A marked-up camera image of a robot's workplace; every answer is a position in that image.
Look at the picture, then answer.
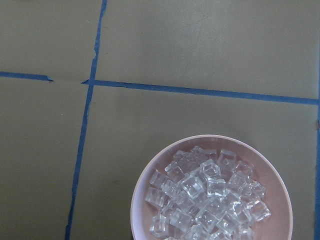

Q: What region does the clear ice cubes pile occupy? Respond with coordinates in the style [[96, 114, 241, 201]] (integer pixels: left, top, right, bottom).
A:
[[145, 146, 272, 240]]

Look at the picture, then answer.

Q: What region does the pink bowl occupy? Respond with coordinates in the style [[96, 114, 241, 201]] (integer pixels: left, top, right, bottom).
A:
[[130, 134, 293, 240]]

